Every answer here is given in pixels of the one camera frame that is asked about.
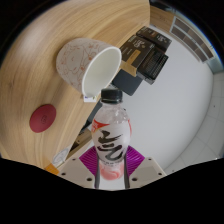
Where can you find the white patterned paper cup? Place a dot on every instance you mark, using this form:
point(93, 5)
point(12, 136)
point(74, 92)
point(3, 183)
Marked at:
point(75, 61)

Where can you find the clear drink bottle black cap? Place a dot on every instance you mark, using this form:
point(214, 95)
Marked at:
point(111, 140)

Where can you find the dark brown box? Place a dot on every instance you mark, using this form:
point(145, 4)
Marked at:
point(156, 36)

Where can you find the wooden side desk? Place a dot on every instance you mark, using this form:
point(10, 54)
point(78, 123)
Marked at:
point(81, 138)

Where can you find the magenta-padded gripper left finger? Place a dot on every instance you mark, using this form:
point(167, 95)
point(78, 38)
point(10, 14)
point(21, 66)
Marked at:
point(78, 171)

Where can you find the brown cardboard box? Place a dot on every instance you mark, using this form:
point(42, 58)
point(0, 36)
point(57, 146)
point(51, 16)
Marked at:
point(135, 53)

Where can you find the flat round red coaster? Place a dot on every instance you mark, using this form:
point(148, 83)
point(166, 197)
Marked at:
point(42, 118)

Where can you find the wooden shelf cabinet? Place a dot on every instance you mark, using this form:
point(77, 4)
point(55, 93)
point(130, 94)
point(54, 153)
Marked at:
point(186, 30)

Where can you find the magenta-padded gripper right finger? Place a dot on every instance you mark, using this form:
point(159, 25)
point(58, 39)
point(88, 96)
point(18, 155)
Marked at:
point(146, 170)

